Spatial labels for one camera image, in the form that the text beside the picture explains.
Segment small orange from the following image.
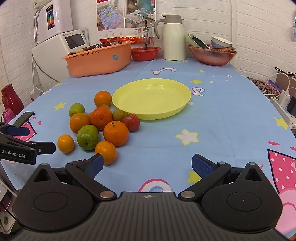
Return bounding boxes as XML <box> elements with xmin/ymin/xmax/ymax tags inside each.
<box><xmin>57</xmin><ymin>134</ymin><xmax>75</xmax><ymax>154</ymax></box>
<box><xmin>95</xmin><ymin>141</ymin><xmax>117</xmax><ymax>165</ymax></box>

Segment large green guava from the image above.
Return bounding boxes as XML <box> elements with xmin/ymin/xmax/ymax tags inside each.
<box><xmin>77</xmin><ymin>125</ymin><xmax>100</xmax><ymax>151</ymax></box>

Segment large orange with stem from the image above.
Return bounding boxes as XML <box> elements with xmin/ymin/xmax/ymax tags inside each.
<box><xmin>103</xmin><ymin>121</ymin><xmax>129</xmax><ymax>147</ymax></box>

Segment small green guava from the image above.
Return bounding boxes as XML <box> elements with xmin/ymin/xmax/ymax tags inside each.
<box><xmin>69</xmin><ymin>103</ymin><xmax>85</xmax><ymax>118</ymax></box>

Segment orange tangerine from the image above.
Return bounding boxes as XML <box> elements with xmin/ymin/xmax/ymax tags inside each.
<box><xmin>90</xmin><ymin>107</ymin><xmax>112</xmax><ymax>131</ymax></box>

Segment small brownish green fruit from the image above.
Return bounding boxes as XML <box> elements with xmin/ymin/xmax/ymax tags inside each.
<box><xmin>112</xmin><ymin>109</ymin><xmax>125</xmax><ymax>121</ymax></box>

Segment red apple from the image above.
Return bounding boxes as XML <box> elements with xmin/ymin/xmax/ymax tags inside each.
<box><xmin>121</xmin><ymin>113</ymin><xmax>140</xmax><ymax>132</ymax></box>

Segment red thermos flask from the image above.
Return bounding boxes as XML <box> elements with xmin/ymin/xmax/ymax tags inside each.
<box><xmin>1</xmin><ymin>84</ymin><xmax>25</xmax><ymax>116</ymax></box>

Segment small yellowish fruit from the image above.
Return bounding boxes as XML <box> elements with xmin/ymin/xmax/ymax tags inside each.
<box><xmin>99</xmin><ymin>104</ymin><xmax>110</xmax><ymax>110</ymax></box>

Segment white countertop appliance with screen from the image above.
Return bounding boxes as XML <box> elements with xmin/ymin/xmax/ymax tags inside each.
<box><xmin>32</xmin><ymin>30</ymin><xmax>89</xmax><ymax>91</ymax></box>

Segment blue cartoon tablecloth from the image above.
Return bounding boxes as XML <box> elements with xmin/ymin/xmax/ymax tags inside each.
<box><xmin>3</xmin><ymin>59</ymin><xmax>295</xmax><ymax>240</ymax></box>

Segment yellow plastic plate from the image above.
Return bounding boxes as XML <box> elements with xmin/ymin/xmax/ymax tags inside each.
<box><xmin>112</xmin><ymin>78</ymin><xmax>191</xmax><ymax>121</ymax></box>

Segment white power strip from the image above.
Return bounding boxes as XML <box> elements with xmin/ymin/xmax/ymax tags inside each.
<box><xmin>270</xmin><ymin>99</ymin><xmax>295</xmax><ymax>130</ymax></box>

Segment orange plastic basin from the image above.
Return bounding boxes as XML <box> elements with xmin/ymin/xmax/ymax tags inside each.
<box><xmin>63</xmin><ymin>41</ymin><xmax>134</xmax><ymax>77</ymax></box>

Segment white charger plug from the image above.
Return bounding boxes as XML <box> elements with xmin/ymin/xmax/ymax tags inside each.
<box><xmin>278</xmin><ymin>90</ymin><xmax>290</xmax><ymax>108</ymax></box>

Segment pink glass bowl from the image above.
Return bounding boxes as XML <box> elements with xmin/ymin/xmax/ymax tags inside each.
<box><xmin>188</xmin><ymin>45</ymin><xmax>237</xmax><ymax>66</ymax></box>

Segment cardboard box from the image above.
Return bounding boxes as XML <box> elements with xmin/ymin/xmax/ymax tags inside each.
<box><xmin>275</xmin><ymin>74</ymin><xmax>296</xmax><ymax>96</ymax></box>

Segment steel bowls in basin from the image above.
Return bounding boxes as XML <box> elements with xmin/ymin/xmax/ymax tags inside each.
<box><xmin>68</xmin><ymin>41</ymin><xmax>122</xmax><ymax>56</ymax></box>

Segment white thermos jug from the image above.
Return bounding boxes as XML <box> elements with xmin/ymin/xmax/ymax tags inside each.
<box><xmin>154</xmin><ymin>15</ymin><xmax>186</xmax><ymax>61</ymax></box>

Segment white blue ceramic bowl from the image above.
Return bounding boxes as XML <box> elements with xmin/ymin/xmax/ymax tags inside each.
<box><xmin>211</xmin><ymin>36</ymin><xmax>233</xmax><ymax>49</ymax></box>

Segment red plastic basket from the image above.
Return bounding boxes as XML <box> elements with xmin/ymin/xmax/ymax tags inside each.
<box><xmin>131</xmin><ymin>47</ymin><xmax>161</xmax><ymax>61</ymax></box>

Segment white tilted dish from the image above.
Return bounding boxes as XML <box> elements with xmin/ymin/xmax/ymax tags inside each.
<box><xmin>186</xmin><ymin>34</ymin><xmax>209</xmax><ymax>49</ymax></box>

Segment clear glass pitcher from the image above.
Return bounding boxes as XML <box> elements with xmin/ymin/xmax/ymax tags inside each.
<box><xmin>137</xmin><ymin>20</ymin><xmax>154</xmax><ymax>50</ymax></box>

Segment bedding poster calendar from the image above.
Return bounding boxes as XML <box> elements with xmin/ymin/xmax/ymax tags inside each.
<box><xmin>96</xmin><ymin>0</ymin><xmax>157</xmax><ymax>40</ymax></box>

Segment white wall water purifier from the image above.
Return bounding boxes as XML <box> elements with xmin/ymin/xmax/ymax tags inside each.
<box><xmin>34</xmin><ymin>0</ymin><xmax>73</xmax><ymax>43</ymax></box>

